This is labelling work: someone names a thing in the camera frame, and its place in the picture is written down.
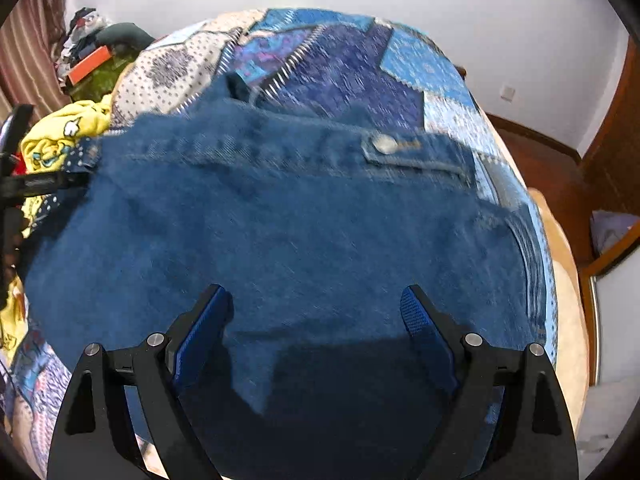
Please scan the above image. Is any blue denim jacket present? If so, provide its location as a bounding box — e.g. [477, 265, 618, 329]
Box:
[21, 77, 547, 479]

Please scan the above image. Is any clothes pile in corner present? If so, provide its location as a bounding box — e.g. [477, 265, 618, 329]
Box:
[55, 6, 155, 79]

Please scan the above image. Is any yellow cartoon blanket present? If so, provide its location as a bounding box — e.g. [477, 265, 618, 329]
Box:
[1, 94, 112, 363]

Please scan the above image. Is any green patterned storage box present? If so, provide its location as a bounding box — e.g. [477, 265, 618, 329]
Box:
[66, 51, 138, 102]

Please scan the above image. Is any orange box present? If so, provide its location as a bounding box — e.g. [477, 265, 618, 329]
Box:
[67, 46, 112, 86]

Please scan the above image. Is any striped red curtain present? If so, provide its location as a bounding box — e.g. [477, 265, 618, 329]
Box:
[1, 0, 70, 124]

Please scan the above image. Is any blue patchwork quilt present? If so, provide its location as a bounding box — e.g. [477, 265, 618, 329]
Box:
[8, 9, 558, 465]

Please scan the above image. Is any wooden wardrobe door frame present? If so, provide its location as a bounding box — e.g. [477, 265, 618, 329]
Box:
[578, 38, 639, 386]

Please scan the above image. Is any white wall socket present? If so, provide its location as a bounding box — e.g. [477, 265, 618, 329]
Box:
[500, 84, 515, 102]

